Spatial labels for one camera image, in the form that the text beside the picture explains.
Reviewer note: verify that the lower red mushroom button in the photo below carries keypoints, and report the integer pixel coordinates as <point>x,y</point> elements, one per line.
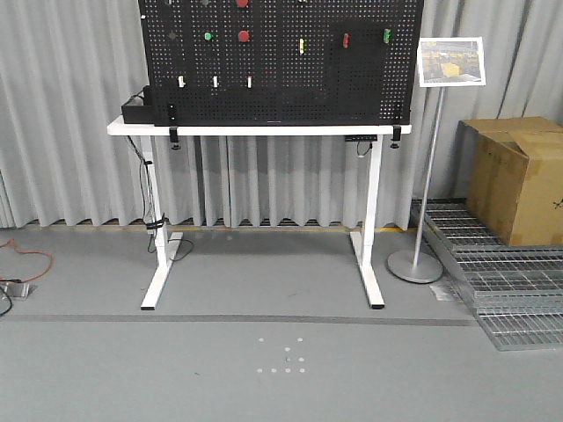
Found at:
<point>243,36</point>

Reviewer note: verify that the black table control box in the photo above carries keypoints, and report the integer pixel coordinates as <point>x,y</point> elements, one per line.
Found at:
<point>360,138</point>

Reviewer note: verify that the white height-adjustable table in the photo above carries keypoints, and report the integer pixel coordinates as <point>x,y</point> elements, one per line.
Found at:
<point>167,243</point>

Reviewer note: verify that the left black table clamp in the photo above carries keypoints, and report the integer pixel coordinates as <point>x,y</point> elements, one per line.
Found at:
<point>173,128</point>

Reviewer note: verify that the black table clamp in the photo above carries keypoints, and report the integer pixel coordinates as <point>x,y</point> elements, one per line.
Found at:
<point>396,135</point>
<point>173,128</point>

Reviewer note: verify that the right black table clamp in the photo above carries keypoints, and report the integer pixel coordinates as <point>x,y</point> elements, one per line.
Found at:
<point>396,135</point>

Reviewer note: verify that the metal sign stand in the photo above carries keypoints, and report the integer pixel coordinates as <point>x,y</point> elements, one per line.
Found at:
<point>416,266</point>

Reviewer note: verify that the black perforated pegboard panel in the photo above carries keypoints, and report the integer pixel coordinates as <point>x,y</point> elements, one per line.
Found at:
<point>327,85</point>

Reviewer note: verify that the black box on table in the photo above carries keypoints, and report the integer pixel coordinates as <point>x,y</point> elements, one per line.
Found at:
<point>139,108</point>

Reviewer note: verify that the framed picture sign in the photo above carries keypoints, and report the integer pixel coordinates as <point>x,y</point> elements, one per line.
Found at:
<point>445,62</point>

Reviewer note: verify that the brown cardboard box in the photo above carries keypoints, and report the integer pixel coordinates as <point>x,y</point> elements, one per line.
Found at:
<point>516,184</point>

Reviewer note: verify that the metal grating platform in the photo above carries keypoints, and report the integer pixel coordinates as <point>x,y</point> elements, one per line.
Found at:
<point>514,293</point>

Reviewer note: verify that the grey pleated curtain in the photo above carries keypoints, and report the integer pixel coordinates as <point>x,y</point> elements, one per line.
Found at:
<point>68,66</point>

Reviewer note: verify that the metal floor socket box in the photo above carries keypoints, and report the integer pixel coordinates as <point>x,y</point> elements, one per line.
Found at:
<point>18,291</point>

